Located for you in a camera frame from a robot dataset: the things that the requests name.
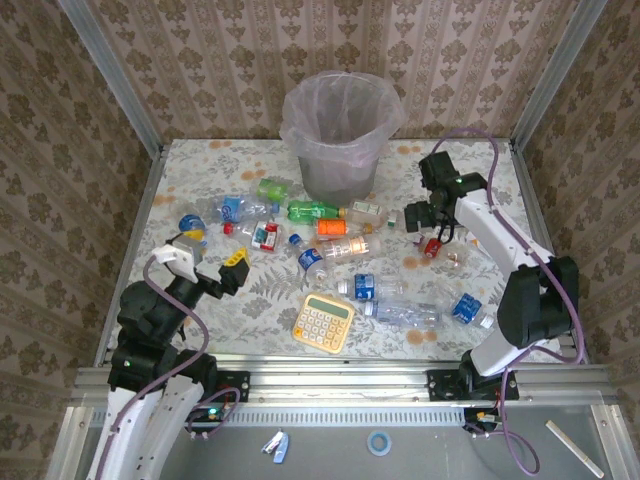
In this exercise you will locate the clear bottle red white label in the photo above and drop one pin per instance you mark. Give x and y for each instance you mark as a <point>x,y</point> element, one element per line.
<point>265,236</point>

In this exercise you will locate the clear bottle white green label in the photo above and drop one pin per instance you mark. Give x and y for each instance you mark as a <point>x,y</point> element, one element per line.
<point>367,209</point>

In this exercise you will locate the clear bottle light blue label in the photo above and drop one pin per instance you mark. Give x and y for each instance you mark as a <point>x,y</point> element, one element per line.
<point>240,207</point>

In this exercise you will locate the blue plastic bottle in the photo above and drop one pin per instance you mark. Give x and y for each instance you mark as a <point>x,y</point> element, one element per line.
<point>192,221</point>

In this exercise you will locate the tiny crushed bottle blue cap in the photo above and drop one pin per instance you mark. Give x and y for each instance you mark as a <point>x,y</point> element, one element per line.
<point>295,240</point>

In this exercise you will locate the clear bottle blue Pepsi label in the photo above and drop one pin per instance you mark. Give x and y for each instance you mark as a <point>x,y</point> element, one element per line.
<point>309,258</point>

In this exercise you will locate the small bottle light green label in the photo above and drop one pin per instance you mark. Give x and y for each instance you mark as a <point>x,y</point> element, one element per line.
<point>272,189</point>

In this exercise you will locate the clear bottle blue white label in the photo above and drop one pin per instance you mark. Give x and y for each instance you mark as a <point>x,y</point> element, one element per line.
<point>365,286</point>

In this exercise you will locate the green bottle yellow cap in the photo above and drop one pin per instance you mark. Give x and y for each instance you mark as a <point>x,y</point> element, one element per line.
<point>310,211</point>

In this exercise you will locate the long clear plastic bottle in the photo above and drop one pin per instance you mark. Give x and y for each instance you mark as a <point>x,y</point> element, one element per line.
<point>405,314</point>

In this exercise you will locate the crushed bottle bright blue label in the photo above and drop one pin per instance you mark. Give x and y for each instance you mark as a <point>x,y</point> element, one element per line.
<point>466,308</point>

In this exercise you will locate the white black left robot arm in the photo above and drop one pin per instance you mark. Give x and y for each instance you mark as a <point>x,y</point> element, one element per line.
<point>125,440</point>

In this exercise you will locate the grey mesh waste bin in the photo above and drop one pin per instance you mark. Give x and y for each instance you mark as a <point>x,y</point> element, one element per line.
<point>340,180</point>

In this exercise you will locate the clear plastic bin liner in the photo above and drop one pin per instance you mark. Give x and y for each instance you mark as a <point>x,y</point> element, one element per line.
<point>295,135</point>

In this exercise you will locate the floral tablecloth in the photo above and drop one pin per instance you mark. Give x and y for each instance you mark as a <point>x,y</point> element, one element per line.
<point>260,330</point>

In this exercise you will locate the yellow calculator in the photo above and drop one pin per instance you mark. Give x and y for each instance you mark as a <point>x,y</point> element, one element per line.
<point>324,324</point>

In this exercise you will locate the control board green light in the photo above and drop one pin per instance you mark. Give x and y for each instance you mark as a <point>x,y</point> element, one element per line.
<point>205,415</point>

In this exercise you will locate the blue stapler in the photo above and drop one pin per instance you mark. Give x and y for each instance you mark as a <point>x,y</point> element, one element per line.
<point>277,445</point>

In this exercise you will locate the black connector board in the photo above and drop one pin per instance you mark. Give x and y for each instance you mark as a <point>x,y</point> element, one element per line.
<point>482,420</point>

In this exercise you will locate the blue tape roll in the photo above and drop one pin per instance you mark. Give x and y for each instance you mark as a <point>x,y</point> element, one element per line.
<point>371,443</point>

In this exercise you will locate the grey metal tray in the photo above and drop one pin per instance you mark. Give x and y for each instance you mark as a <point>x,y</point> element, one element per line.
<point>450,455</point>

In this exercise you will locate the white flat stick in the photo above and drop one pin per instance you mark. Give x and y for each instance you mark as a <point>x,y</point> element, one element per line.
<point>575,448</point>

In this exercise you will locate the aluminium table side rail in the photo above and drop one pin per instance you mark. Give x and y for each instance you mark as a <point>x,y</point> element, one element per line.
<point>531,200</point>
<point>149,192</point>

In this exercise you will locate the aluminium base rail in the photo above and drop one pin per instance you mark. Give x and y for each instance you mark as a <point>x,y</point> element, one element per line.
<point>340,385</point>

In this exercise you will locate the aluminium frame post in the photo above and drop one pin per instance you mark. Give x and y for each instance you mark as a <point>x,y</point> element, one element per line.
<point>85,25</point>
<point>581,25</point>

